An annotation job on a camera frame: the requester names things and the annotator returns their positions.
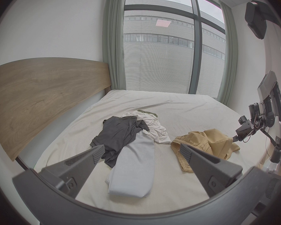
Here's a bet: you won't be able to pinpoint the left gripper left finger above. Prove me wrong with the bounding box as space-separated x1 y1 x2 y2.
40 144 106 198

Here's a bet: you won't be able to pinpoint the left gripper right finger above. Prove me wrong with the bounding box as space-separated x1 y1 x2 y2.
179 143 244 199

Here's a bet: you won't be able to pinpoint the tan shorts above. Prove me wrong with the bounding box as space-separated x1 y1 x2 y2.
170 128 240 172

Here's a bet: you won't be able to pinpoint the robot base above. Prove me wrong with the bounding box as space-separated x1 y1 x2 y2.
260 158 281 180

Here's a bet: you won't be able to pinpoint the bed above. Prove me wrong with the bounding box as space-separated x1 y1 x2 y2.
0 57 272 214

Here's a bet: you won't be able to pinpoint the black T-shirt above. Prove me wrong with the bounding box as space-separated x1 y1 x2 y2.
90 116 149 168

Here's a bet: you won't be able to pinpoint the pale blue garment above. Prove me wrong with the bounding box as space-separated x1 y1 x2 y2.
105 131 155 198

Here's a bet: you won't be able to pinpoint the white garment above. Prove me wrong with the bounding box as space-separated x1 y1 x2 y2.
122 110 171 143

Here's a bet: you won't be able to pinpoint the green garment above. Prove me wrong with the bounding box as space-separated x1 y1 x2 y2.
137 110 158 117

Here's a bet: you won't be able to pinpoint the window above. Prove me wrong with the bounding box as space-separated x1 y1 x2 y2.
124 0 225 98

